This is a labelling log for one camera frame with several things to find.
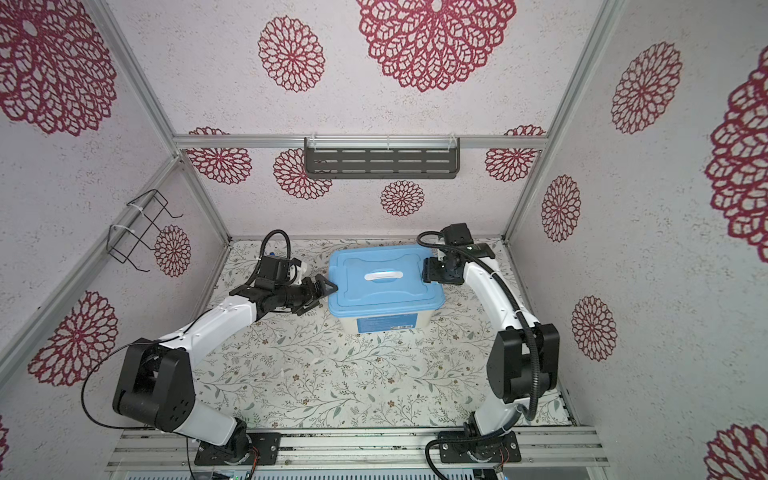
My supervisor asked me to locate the black wire wall rack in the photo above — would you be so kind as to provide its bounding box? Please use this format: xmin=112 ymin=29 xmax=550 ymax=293
xmin=104 ymin=189 xmax=183 ymax=273

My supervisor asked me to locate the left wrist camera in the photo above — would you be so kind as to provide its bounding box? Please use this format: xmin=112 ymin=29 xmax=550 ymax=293
xmin=253 ymin=255 xmax=303 ymax=290

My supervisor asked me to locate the dark grey wall shelf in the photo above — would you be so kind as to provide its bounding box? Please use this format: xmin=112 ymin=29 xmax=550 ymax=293
xmin=303 ymin=137 xmax=461 ymax=180

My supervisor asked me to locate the white plastic bin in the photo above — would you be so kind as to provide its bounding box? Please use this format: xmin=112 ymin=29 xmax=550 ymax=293
xmin=338 ymin=306 xmax=439 ymax=334

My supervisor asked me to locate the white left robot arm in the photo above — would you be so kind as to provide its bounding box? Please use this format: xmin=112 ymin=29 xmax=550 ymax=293
xmin=112 ymin=274 xmax=338 ymax=465

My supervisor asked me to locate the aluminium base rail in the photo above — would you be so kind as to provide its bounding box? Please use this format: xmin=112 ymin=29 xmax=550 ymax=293
xmin=105 ymin=426 xmax=609 ymax=473

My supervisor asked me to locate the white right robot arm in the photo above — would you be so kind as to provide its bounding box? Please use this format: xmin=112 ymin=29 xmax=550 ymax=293
xmin=416 ymin=223 xmax=560 ymax=466

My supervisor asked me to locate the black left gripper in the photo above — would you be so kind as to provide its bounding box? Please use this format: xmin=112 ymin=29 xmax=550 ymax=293
xmin=275 ymin=272 xmax=338 ymax=316

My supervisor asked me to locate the blue plastic bin lid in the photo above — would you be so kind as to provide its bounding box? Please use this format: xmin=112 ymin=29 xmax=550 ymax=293
xmin=328 ymin=245 xmax=445 ymax=318

